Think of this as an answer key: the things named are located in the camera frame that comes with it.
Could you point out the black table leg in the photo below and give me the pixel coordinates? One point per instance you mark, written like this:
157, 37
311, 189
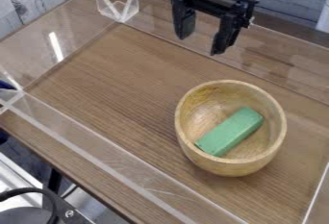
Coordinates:
56, 181

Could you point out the clear acrylic corner bracket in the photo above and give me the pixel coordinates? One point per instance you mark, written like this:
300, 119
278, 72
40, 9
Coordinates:
118, 11

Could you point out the brown wooden bowl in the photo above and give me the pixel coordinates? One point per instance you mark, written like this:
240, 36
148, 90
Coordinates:
205, 106

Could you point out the black metal bracket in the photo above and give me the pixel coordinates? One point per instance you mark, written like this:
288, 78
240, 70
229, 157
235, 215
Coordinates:
68, 214

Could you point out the clear acrylic tray wall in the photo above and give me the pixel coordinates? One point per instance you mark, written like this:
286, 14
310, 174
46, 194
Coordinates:
98, 85

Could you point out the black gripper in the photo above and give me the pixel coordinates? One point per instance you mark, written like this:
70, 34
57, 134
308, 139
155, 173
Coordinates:
220, 9

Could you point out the green rectangular block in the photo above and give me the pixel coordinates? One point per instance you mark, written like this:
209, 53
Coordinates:
231, 132

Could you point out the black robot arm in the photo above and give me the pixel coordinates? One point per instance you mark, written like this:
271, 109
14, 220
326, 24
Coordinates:
233, 12

